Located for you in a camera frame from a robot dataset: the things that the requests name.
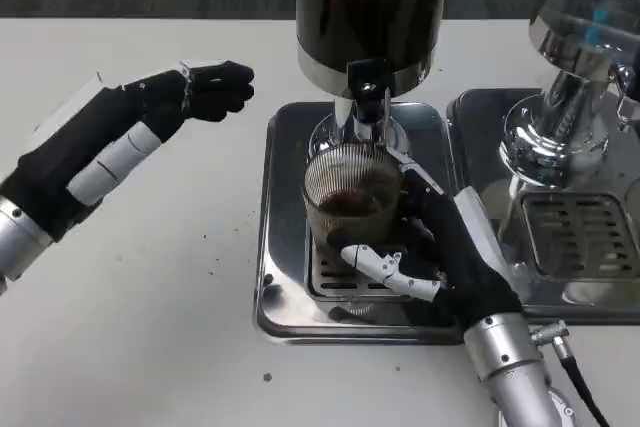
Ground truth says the clear ribbed glass cup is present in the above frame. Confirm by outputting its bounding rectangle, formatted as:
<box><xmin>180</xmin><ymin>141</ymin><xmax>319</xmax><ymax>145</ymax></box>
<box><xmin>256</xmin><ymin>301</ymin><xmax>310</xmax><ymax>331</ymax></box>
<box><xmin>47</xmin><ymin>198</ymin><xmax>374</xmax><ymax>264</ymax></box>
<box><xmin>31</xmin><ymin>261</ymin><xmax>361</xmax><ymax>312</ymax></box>
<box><xmin>301</xmin><ymin>144</ymin><xmax>407</xmax><ymax>254</ymax></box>

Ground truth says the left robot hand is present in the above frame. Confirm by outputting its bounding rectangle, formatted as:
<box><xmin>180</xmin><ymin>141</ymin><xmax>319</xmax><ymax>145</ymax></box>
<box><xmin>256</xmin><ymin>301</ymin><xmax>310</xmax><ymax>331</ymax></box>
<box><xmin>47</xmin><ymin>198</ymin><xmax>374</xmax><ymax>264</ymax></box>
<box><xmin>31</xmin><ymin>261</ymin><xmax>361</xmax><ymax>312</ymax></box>
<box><xmin>0</xmin><ymin>60</ymin><xmax>256</xmax><ymax>244</ymax></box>

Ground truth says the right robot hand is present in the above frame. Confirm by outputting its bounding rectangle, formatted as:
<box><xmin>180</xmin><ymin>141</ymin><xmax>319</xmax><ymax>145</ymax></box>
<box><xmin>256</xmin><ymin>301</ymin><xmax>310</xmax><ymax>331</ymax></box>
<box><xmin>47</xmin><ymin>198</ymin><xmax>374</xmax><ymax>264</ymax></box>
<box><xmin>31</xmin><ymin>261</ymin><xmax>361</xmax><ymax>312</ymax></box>
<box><xmin>327</xmin><ymin>144</ymin><xmax>525</xmax><ymax>336</ymax></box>

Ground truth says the slotted steel drip grid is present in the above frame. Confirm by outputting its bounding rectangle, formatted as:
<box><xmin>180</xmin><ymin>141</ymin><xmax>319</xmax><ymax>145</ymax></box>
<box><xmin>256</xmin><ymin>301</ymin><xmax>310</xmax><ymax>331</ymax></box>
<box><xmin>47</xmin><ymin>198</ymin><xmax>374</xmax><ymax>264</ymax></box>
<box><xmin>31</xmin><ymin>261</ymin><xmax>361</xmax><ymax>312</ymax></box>
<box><xmin>305</xmin><ymin>234</ymin><xmax>417</xmax><ymax>302</ymax></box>
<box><xmin>519</xmin><ymin>191</ymin><xmax>640</xmax><ymax>282</ymax></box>

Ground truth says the black dispenser tap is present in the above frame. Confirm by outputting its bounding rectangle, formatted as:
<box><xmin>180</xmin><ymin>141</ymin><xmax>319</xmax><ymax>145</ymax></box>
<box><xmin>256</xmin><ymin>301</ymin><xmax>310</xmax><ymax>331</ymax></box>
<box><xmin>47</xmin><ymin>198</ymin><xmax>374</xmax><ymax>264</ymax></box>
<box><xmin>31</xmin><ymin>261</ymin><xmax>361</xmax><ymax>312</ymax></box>
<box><xmin>346</xmin><ymin>59</ymin><xmax>395</xmax><ymax>124</ymax></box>

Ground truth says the steel dispenser tap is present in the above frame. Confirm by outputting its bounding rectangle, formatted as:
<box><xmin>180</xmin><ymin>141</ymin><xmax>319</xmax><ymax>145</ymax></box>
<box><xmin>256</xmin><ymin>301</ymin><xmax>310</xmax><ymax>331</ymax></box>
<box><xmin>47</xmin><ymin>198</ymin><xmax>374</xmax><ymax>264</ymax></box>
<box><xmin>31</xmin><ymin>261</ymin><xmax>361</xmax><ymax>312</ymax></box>
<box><xmin>606</xmin><ymin>64</ymin><xmax>640</xmax><ymax>132</ymax></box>

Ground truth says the drink dispenser with clear tank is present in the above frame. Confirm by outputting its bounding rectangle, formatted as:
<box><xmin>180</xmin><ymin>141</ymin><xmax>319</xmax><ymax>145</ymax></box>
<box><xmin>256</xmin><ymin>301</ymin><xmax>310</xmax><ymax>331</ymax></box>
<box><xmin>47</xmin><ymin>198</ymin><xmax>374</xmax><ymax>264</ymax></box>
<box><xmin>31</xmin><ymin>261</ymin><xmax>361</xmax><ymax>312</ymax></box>
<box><xmin>498</xmin><ymin>0</ymin><xmax>640</xmax><ymax>184</ymax></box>

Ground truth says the drink dispenser with dark tank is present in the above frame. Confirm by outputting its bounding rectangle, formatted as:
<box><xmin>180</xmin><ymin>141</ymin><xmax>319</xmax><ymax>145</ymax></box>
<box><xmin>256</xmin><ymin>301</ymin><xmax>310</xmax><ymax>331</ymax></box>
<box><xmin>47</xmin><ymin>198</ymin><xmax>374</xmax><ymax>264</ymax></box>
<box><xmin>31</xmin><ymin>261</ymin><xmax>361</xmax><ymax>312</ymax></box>
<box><xmin>294</xmin><ymin>0</ymin><xmax>455</xmax><ymax>161</ymax></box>

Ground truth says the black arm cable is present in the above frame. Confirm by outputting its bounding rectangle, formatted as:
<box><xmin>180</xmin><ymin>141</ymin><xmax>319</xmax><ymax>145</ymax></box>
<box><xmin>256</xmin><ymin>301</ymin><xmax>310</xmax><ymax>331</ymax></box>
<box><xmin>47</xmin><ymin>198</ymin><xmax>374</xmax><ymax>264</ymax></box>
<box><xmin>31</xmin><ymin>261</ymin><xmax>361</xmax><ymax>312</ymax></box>
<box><xmin>529</xmin><ymin>324</ymin><xmax>612</xmax><ymax>427</ymax></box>

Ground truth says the steel drip tray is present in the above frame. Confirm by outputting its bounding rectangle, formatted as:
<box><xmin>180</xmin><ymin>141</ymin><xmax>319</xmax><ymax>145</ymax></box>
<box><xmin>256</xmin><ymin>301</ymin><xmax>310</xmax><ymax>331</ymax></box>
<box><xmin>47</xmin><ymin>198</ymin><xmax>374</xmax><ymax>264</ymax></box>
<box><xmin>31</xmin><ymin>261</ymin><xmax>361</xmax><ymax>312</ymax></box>
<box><xmin>444</xmin><ymin>88</ymin><xmax>640</xmax><ymax>326</ymax></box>
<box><xmin>253</xmin><ymin>100</ymin><xmax>470</xmax><ymax>347</ymax></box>

